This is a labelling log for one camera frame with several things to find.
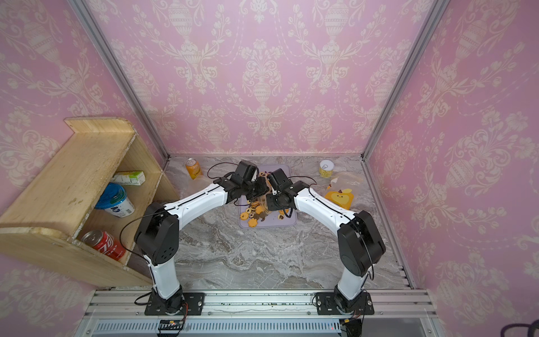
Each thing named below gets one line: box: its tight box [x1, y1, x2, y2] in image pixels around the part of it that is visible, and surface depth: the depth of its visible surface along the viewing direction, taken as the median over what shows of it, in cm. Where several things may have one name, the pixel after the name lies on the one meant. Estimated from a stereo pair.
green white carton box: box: [110, 170, 146, 187], surface depth 81 cm
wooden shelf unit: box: [0, 117, 180, 286], surface depth 64 cm
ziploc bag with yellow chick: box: [324, 173, 365, 211], surface depth 105 cm
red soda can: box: [81, 229, 127, 261], surface depth 59 cm
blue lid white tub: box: [94, 182, 136, 218], surface depth 69 cm
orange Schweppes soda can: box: [185, 157, 204, 180], surface depth 107 cm
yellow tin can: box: [318, 159, 335, 179], surface depth 111 cm
